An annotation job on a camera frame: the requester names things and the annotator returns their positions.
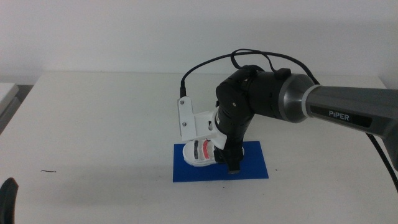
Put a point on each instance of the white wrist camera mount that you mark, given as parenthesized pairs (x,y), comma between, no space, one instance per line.
(188,121)

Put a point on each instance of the blue rectangular mat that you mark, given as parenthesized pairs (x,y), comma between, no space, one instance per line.
(253,165)

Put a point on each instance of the white toy shoe with stripes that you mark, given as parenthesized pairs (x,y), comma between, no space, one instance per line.
(194,155)

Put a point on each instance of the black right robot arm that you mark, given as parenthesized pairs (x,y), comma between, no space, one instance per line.
(311,99)

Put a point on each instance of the grey side table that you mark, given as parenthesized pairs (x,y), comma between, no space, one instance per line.
(6,96)

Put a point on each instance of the small dark thread scrap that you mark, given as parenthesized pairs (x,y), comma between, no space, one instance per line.
(48,171)

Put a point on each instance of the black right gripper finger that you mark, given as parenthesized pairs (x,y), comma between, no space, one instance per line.
(234,161)
(219,155)

